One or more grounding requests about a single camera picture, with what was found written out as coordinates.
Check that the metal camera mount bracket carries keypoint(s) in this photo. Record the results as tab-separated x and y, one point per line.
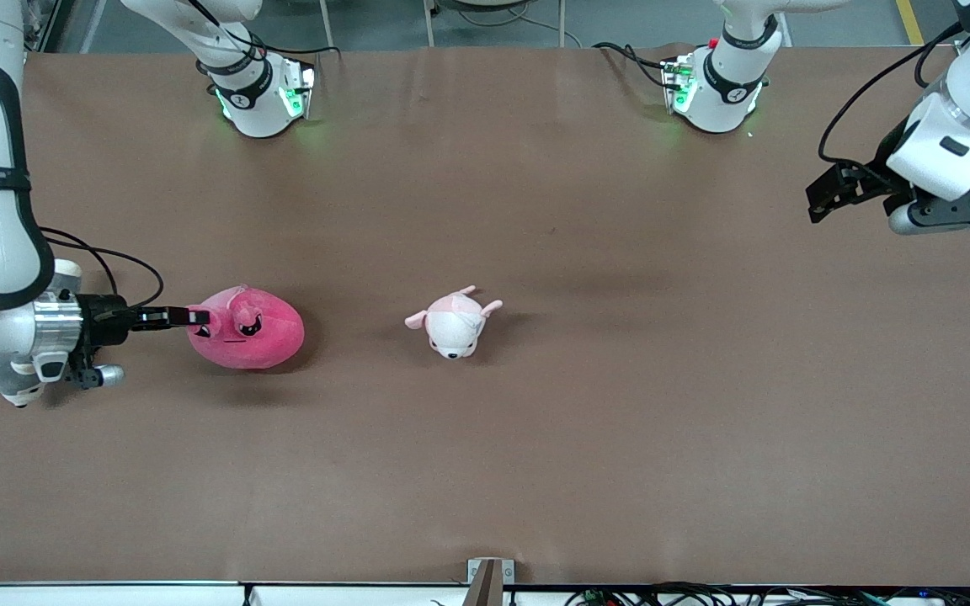
489	581

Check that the small white pink plush dog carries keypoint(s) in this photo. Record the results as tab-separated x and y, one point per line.
454	326

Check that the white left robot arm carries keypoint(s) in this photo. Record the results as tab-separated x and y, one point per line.
725	84

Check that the brown table cover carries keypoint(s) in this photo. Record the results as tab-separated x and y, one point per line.
485	471

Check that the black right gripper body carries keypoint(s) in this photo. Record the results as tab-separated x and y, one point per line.
103	320

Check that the round pink plush toy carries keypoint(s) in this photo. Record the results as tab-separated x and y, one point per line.
253	337

